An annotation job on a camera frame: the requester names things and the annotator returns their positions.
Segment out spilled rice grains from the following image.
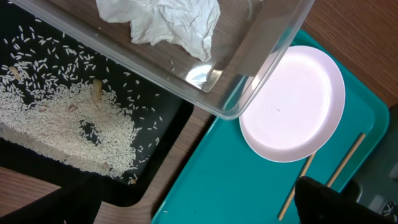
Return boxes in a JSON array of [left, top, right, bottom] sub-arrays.
[[0, 1, 164, 185]]

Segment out black plastic tray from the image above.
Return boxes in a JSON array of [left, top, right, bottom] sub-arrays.
[[0, 0, 195, 208]]

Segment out wooden chopstick left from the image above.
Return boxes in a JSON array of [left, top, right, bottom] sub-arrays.
[[277, 151, 317, 222]]

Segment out wooden chopstick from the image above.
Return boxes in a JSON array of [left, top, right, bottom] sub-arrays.
[[277, 151, 317, 222], [326, 133, 366, 188]]

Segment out teal plastic tray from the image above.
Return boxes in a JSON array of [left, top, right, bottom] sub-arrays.
[[152, 31, 390, 224]]

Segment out white paper napkin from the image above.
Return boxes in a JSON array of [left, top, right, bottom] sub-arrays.
[[96, 0, 221, 62]]

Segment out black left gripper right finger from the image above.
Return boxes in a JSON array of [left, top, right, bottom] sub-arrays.
[[294, 176, 394, 224]]

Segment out large pink plate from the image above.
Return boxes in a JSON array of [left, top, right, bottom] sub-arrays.
[[239, 45, 346, 163]]

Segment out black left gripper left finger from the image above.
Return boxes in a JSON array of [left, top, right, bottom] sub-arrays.
[[1, 175, 103, 224]]

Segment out clear plastic waste bin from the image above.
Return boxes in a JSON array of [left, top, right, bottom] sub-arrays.
[[16, 0, 313, 119]]

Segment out wooden chopstick right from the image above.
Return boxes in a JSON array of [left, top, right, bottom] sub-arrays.
[[326, 133, 366, 188]]

